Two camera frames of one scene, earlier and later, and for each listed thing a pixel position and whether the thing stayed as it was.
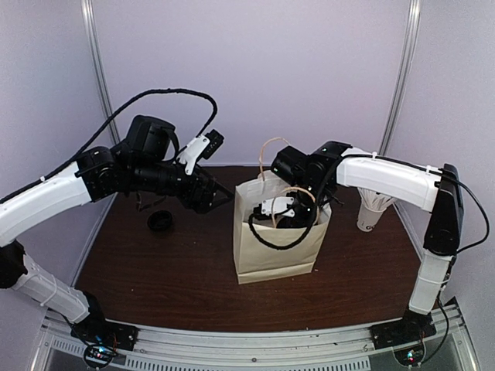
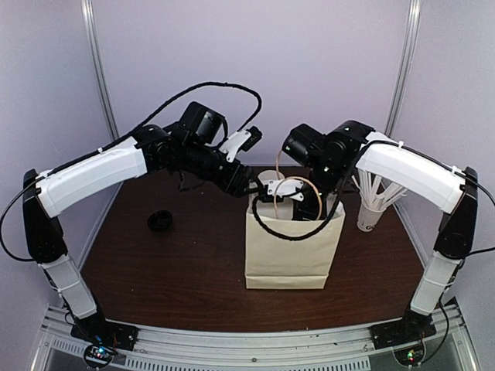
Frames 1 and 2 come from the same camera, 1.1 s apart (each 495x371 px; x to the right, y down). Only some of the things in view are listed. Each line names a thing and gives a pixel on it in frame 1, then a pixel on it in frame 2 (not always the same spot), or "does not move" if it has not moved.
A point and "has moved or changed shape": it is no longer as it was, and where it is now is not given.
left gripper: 202,204 → 237,188
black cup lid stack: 159,221 does not move
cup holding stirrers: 367,219 does not move
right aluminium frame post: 412,24 does not move
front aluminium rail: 336,350 does not move
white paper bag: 255,261 has moved or changed shape
